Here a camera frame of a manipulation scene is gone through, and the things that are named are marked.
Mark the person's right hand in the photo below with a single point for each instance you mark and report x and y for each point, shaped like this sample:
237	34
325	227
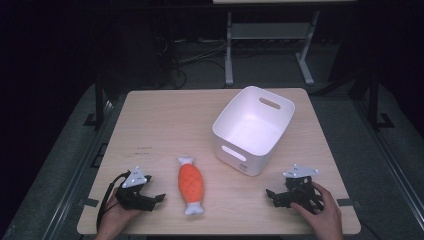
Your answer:
325	216

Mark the person's left hand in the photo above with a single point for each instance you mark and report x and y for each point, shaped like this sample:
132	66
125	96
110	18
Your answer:
115	216

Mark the white plastic bin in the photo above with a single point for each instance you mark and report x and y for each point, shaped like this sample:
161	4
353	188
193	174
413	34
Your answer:
253	130

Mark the black metal stand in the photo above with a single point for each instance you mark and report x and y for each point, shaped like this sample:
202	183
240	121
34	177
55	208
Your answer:
376	100
99	103

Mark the grey metal table frame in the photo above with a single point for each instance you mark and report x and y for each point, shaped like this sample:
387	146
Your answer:
266	31

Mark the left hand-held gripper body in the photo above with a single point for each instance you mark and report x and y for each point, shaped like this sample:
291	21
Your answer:
133	196

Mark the grey tape strip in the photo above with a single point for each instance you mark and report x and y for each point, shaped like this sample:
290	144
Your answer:
346	202
88	202

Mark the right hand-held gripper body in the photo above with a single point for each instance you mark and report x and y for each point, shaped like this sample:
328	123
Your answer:
300	193

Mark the orange plush meat toy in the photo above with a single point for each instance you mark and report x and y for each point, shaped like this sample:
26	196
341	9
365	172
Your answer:
190	185

